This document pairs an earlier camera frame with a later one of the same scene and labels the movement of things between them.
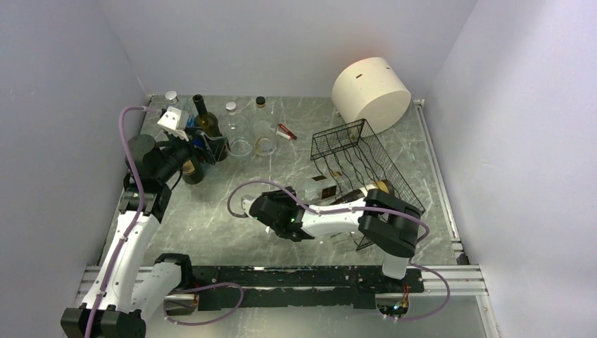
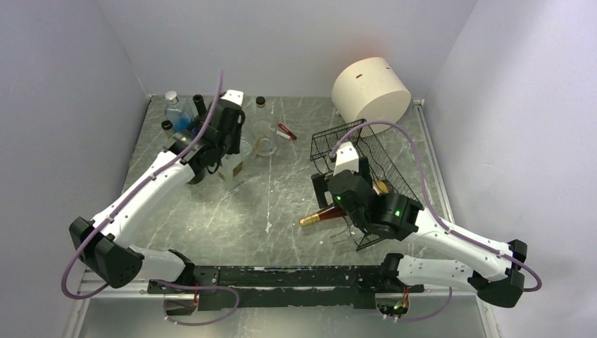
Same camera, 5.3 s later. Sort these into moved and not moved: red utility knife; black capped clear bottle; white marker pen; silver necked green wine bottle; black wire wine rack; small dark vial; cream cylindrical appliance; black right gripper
Moved: silver necked green wine bottle; black right gripper; small dark vial
Not moved: white marker pen; black capped clear bottle; black wire wine rack; red utility knife; cream cylindrical appliance
